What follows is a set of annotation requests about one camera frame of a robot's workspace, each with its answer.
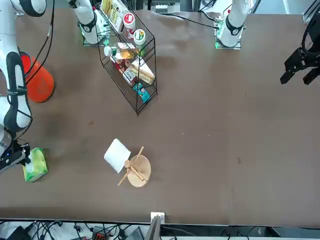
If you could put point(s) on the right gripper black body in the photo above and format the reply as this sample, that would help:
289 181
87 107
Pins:
21 147

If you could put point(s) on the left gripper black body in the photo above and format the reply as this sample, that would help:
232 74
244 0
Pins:
313 58

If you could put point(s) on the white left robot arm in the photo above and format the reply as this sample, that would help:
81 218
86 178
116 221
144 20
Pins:
235 17

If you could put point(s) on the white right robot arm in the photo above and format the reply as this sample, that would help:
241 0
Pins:
7 25

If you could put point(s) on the green tissue pack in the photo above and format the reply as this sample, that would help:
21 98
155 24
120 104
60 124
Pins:
40 170

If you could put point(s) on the orange round bin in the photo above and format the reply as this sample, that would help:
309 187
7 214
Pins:
42 85

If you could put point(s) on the large black power brick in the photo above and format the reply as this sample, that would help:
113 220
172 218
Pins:
17 233

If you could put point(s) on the red black plug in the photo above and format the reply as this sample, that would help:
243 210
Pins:
98 233

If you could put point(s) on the wooden mug tree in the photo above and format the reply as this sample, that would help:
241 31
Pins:
140 172

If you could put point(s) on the red white cookie box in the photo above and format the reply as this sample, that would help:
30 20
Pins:
122 67

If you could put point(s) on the white cap drink bottle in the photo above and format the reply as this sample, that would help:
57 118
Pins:
108 50

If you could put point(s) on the teal snack packet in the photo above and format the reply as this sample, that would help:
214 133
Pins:
142 93

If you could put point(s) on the grey power adapter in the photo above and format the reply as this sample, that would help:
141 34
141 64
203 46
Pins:
137 233

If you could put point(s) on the small printed snack box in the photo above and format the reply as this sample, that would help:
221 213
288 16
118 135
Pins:
125 46

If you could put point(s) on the wrapped triangle sandwich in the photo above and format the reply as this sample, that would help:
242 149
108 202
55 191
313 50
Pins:
143 70

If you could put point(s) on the green lid white jar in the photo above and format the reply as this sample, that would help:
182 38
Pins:
139 36

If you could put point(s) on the long yellow white box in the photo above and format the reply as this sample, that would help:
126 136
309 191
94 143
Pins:
110 12

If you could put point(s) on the red lid white jar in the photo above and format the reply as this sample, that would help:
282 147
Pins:
129 18

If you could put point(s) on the aluminium frame profile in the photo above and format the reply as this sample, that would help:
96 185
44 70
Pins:
308 15

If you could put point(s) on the aluminium camera post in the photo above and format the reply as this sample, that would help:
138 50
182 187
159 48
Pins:
155 217

